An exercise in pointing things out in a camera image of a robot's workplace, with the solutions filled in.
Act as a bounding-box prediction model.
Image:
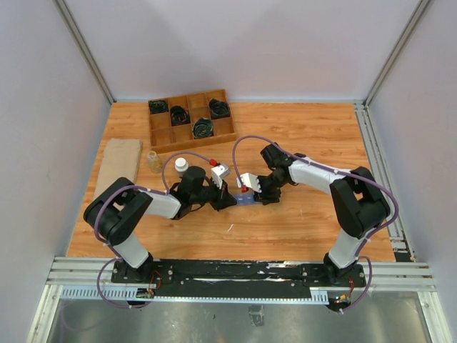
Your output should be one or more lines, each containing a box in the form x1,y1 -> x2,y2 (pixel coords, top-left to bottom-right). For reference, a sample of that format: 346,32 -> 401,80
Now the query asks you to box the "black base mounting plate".
111,259 -> 366,299

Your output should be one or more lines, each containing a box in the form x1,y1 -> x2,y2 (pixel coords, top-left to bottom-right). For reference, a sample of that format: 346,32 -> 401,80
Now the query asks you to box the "brown bottle with white cap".
174,157 -> 189,177

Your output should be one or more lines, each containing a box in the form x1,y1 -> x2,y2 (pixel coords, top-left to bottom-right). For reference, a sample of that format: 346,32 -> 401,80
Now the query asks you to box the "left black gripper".
191,177 -> 237,212

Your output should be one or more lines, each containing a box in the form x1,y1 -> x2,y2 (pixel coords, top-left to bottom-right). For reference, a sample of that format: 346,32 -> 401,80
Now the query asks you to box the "folded beige cloth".
89,138 -> 143,200

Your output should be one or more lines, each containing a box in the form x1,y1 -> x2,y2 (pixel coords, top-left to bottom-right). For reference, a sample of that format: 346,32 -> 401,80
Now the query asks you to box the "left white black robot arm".
83,166 -> 237,283

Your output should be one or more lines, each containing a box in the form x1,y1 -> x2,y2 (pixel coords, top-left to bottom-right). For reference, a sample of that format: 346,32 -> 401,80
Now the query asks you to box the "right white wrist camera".
236,173 -> 262,193

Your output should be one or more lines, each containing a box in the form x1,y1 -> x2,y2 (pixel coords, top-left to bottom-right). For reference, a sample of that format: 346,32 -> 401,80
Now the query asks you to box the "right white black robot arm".
251,144 -> 391,286

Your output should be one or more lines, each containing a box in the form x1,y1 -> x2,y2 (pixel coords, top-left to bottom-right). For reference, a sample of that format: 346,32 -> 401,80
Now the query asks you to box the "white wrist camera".
211,164 -> 231,189
236,173 -> 262,193

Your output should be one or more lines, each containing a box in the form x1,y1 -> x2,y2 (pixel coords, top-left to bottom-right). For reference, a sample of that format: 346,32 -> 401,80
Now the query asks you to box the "wooden compartment tray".
148,89 -> 237,154

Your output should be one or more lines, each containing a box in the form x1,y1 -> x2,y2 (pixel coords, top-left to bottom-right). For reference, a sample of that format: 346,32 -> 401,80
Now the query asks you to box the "grey slotted cable duct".
60,286 -> 330,305

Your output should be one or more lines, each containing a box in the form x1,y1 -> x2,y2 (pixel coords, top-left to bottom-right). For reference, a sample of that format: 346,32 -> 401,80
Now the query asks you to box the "blue weekly pill organizer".
233,194 -> 260,206

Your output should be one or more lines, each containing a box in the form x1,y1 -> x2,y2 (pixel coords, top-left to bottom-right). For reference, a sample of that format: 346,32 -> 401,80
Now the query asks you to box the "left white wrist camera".
211,164 -> 231,189

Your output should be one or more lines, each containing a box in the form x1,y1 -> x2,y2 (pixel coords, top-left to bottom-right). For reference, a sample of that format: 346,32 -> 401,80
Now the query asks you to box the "clear jar of yellow pills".
146,151 -> 163,174

